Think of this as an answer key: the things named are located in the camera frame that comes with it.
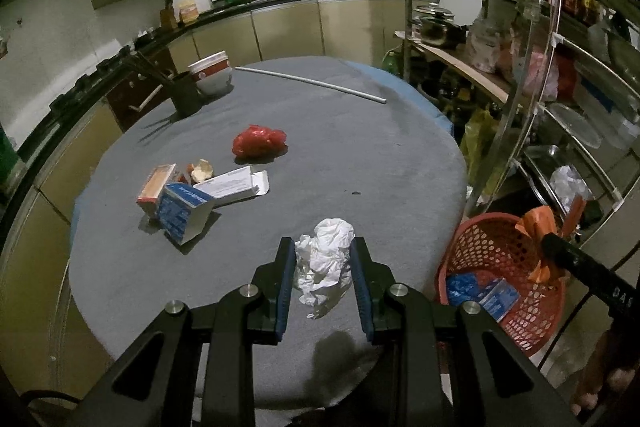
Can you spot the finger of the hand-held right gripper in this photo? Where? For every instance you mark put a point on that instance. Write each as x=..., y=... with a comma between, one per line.
x=562, y=252

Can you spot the orange plastic bag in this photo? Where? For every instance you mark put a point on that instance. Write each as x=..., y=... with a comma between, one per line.
x=537, y=222

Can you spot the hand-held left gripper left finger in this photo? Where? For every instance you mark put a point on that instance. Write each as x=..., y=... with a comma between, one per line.
x=285, y=289

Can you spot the yellow jar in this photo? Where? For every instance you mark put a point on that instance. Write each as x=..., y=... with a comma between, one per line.
x=188, y=12

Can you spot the grey tablecloth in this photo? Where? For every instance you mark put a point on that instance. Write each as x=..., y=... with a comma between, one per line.
x=325, y=147

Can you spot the blue undercloth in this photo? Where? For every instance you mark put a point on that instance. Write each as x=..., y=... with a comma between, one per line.
x=415, y=97

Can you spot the blue and white box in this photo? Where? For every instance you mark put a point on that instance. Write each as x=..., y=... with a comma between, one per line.
x=182, y=209

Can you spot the pink plastic bag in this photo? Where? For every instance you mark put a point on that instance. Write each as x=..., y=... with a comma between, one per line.
x=542, y=72

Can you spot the orange plastic basket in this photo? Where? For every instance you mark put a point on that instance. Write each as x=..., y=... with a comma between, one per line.
x=480, y=247

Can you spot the small blue box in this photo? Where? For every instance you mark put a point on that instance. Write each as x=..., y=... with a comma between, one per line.
x=500, y=299

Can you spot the flattened white carton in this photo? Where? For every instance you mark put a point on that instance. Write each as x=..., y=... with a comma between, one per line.
x=232, y=184

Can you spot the white plastic bag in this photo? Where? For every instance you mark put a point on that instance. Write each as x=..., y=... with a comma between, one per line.
x=567, y=189

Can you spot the blue plastic wrapper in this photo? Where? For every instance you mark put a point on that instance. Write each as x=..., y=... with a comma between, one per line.
x=460, y=284

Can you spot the brown bottle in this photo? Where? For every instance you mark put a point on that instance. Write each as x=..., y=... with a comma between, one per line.
x=168, y=16

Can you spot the long white rod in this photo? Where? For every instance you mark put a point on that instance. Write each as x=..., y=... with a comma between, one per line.
x=310, y=80

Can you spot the metal kitchen rack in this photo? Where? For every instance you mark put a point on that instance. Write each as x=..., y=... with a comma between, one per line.
x=501, y=167

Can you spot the white tissue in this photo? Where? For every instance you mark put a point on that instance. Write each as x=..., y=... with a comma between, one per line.
x=325, y=252

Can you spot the orange cardboard box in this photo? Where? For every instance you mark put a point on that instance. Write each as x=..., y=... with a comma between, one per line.
x=152, y=189

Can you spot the yellow plastic bag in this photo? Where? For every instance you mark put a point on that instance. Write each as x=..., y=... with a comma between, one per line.
x=477, y=142

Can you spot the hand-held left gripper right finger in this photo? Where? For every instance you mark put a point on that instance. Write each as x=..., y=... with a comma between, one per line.
x=361, y=289

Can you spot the red plastic bag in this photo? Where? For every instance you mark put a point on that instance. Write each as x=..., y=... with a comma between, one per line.
x=260, y=141

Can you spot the steel pot with lid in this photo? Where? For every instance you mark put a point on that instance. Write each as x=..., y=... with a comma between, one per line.
x=436, y=27

